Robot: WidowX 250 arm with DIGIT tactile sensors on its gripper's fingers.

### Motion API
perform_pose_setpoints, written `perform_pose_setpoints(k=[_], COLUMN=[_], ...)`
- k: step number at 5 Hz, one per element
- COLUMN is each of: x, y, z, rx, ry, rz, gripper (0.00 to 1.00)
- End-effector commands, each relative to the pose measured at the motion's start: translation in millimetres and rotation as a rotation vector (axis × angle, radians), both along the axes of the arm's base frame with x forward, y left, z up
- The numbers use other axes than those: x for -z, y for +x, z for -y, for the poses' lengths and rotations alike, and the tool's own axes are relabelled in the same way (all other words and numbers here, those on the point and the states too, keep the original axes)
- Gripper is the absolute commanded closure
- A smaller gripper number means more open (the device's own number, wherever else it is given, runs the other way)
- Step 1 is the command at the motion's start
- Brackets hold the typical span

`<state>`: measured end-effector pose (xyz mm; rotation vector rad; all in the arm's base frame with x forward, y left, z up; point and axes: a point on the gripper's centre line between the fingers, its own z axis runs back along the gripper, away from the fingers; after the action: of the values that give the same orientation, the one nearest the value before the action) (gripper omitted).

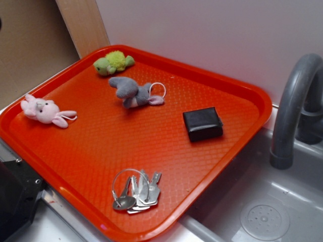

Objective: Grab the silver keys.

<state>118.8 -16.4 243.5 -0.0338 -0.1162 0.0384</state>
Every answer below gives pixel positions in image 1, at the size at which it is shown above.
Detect silver keys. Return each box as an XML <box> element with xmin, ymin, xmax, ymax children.
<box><xmin>112</xmin><ymin>168</ymin><xmax>162</xmax><ymax>214</ymax></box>

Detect orange plastic tray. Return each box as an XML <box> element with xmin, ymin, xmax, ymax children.
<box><xmin>1</xmin><ymin>45</ymin><xmax>272</xmax><ymax>241</ymax></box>

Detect grey plush elephant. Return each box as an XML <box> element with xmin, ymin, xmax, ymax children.
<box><xmin>109</xmin><ymin>77</ymin><xmax>167</xmax><ymax>109</ymax></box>

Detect black leather wallet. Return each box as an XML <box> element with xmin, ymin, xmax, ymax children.
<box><xmin>183</xmin><ymin>107</ymin><xmax>223</xmax><ymax>142</ymax></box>

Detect green plush turtle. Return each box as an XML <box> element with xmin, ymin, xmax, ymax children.
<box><xmin>93</xmin><ymin>50</ymin><xmax>135</xmax><ymax>76</ymax></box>

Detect pink plush bunny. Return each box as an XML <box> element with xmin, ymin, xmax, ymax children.
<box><xmin>20</xmin><ymin>94</ymin><xmax>77</xmax><ymax>129</ymax></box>

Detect grey plastic sink basin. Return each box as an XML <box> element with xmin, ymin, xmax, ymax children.
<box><xmin>180</xmin><ymin>129</ymin><xmax>322</xmax><ymax>241</ymax></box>

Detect light wooden board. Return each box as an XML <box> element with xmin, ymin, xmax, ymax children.
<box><xmin>56</xmin><ymin>0</ymin><xmax>110</xmax><ymax>58</ymax></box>

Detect grey plastic faucet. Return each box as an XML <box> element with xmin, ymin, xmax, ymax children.
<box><xmin>270</xmin><ymin>53</ymin><xmax>322</xmax><ymax>169</ymax></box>

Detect black metal bracket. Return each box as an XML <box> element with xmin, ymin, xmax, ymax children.
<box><xmin>1</xmin><ymin>159</ymin><xmax>45</xmax><ymax>241</ymax></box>

